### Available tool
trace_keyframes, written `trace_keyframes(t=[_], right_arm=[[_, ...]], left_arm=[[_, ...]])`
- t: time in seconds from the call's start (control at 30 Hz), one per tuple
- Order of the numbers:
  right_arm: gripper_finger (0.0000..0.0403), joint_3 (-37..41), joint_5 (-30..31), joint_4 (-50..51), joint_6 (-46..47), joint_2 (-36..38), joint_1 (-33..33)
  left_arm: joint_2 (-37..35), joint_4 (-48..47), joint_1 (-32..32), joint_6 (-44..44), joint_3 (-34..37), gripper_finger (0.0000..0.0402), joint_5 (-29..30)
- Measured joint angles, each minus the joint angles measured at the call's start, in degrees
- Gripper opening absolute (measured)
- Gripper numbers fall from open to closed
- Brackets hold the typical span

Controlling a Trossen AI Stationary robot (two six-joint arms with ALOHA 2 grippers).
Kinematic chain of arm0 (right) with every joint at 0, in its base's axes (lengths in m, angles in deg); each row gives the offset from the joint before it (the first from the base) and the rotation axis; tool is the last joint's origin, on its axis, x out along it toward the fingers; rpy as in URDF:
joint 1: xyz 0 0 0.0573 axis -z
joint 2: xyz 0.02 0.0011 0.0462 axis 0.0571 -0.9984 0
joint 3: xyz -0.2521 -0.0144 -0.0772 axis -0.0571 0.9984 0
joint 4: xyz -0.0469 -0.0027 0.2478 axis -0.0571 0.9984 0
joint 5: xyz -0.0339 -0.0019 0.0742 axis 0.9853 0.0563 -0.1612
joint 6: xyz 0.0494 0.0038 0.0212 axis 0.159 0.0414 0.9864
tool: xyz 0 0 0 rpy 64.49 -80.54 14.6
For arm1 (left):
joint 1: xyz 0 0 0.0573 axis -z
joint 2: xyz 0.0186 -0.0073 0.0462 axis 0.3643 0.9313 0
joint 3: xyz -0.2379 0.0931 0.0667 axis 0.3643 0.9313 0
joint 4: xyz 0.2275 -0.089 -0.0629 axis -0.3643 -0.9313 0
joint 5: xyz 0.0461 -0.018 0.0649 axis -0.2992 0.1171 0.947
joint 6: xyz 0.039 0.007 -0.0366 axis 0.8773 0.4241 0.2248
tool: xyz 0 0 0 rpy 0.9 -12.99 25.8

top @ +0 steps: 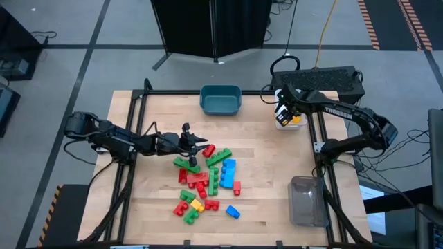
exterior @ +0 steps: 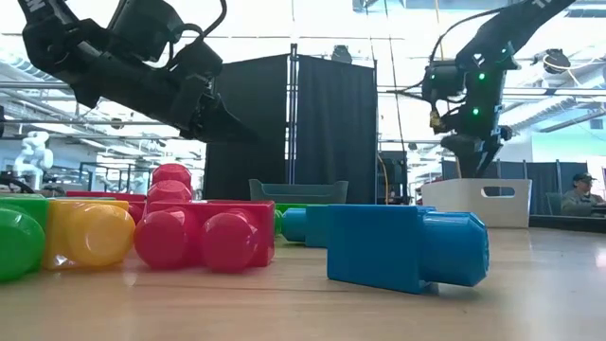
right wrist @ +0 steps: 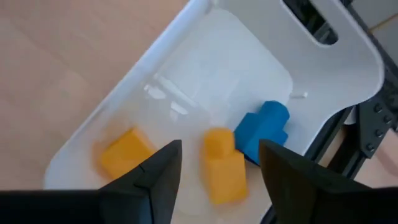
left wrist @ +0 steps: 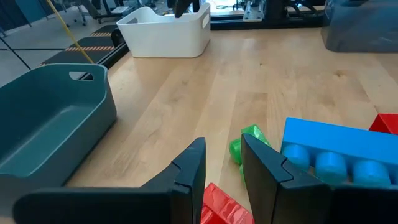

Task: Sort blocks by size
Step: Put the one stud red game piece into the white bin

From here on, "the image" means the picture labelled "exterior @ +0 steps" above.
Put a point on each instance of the red two-stud building block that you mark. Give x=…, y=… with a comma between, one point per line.
x=170, y=187
x=227, y=241

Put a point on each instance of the blue one-stud building block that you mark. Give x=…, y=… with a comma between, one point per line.
x=374, y=246

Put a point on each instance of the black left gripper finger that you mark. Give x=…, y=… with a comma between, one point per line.
x=222, y=125

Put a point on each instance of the person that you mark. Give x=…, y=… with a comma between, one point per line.
x=580, y=199

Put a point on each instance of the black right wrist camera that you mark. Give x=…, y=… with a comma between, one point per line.
x=442, y=83

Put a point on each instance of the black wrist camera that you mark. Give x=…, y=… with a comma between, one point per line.
x=147, y=28
x=442, y=83

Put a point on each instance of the green two-stud building block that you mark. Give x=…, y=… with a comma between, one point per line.
x=19, y=246

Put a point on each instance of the dark teal plastic bin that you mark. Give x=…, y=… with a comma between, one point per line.
x=298, y=193

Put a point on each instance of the yellow one-stud building block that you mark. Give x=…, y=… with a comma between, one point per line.
x=94, y=234

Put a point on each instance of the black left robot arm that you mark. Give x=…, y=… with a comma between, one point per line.
x=52, y=47

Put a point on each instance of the black perforated computer case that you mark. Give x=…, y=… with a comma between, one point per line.
x=393, y=175

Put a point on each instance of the black metal background rack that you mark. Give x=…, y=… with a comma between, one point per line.
x=116, y=164

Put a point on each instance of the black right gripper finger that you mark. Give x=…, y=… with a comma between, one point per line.
x=471, y=156

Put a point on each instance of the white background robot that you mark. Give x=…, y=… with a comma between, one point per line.
x=35, y=151

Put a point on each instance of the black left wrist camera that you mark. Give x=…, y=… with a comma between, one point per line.
x=147, y=28

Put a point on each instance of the blue four-stud building block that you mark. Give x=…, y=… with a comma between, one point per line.
x=316, y=227

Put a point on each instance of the black fabric partition panel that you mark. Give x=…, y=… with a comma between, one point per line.
x=336, y=128
x=255, y=175

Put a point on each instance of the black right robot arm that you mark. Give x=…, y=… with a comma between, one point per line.
x=511, y=28

